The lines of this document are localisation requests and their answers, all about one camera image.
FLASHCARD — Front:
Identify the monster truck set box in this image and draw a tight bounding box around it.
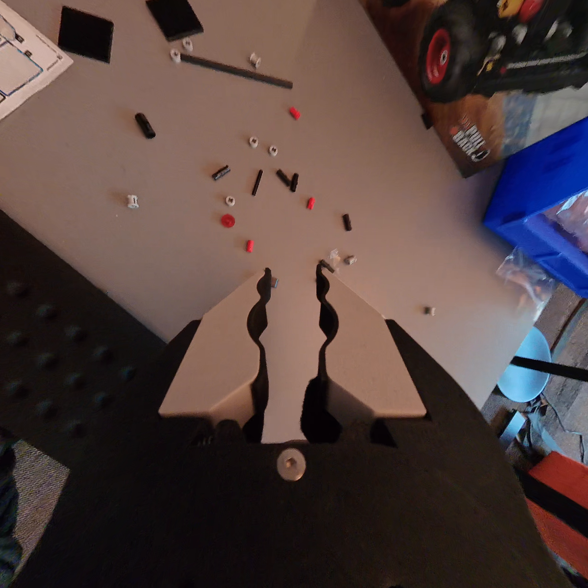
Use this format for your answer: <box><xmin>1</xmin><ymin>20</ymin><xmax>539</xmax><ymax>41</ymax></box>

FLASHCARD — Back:
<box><xmin>358</xmin><ymin>0</ymin><xmax>588</xmax><ymax>179</ymax></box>

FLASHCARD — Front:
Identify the sticker sheet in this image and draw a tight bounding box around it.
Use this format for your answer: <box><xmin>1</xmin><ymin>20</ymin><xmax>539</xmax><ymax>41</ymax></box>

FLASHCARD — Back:
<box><xmin>0</xmin><ymin>0</ymin><xmax>74</xmax><ymax>121</ymax></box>

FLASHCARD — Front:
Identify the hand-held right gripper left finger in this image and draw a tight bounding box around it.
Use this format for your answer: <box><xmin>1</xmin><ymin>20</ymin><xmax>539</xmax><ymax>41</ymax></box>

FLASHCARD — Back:
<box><xmin>158</xmin><ymin>268</ymin><xmax>273</xmax><ymax>430</ymax></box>

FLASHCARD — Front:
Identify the blue storage bin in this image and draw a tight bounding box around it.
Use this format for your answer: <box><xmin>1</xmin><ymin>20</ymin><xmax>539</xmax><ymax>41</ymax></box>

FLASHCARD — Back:
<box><xmin>483</xmin><ymin>117</ymin><xmax>588</xmax><ymax>298</ymax></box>

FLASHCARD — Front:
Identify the orange box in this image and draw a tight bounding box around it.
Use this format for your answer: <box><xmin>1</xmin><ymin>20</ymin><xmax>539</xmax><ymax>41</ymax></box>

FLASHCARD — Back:
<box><xmin>525</xmin><ymin>451</ymin><xmax>588</xmax><ymax>577</ymax></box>

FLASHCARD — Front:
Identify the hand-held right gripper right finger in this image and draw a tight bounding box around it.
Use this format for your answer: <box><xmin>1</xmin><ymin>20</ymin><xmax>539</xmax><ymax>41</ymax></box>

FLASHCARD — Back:
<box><xmin>301</xmin><ymin>263</ymin><xmax>428</xmax><ymax>444</ymax></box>

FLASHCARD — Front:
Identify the grey desk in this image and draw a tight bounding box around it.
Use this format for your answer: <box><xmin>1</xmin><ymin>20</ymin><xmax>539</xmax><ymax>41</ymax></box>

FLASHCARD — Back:
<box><xmin>0</xmin><ymin>0</ymin><xmax>549</xmax><ymax>444</ymax></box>

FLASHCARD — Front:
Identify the black dotted mat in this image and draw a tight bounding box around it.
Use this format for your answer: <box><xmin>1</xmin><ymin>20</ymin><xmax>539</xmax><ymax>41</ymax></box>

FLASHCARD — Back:
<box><xmin>0</xmin><ymin>209</ymin><xmax>167</xmax><ymax>460</ymax></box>

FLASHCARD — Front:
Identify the clear plastic bag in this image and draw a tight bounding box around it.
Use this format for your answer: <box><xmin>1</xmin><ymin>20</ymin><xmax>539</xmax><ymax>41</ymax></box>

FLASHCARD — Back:
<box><xmin>495</xmin><ymin>190</ymin><xmax>588</xmax><ymax>322</ymax></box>

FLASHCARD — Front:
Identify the light blue stool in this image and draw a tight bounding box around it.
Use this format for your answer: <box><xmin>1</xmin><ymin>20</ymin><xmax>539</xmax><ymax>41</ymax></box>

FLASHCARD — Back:
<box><xmin>497</xmin><ymin>327</ymin><xmax>552</xmax><ymax>405</ymax></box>

